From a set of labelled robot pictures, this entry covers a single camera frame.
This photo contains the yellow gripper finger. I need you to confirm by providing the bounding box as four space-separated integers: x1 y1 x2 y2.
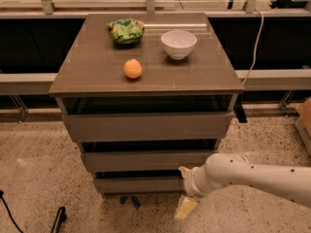
178 166 190 180
174 195 198 220

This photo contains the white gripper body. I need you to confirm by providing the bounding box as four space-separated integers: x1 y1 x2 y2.
183 166 211 199

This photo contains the grey bottom drawer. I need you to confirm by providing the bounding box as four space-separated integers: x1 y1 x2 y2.
93 177 200 194

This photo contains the grey drawer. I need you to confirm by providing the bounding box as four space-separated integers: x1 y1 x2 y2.
63 112 234 142
81 150 216 172
93 177 200 194

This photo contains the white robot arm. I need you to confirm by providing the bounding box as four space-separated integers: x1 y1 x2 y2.
174 153 311 220

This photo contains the grey top drawer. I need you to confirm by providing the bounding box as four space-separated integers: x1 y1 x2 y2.
63 112 234 142

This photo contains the grey middle drawer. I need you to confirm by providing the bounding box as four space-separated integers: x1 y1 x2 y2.
81 150 216 172

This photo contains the grey drawer cabinet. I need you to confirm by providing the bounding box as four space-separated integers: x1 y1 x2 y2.
48 12 245 198

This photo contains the orange fruit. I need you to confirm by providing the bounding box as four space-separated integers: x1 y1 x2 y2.
124 59 142 79

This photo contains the cardboard box at right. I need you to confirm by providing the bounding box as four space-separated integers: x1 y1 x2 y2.
295 98 311 155

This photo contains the black object on floor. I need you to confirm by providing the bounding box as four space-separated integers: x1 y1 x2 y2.
51 207 67 233

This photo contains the white bowl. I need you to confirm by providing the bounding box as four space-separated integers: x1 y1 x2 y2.
161 30 197 60

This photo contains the white cable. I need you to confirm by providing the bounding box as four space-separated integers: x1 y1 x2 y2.
240 7 265 85

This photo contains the black cable on floor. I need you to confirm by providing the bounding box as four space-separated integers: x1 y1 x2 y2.
0 189 23 233

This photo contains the metal railing frame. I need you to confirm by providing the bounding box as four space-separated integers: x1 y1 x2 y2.
0 0 311 96

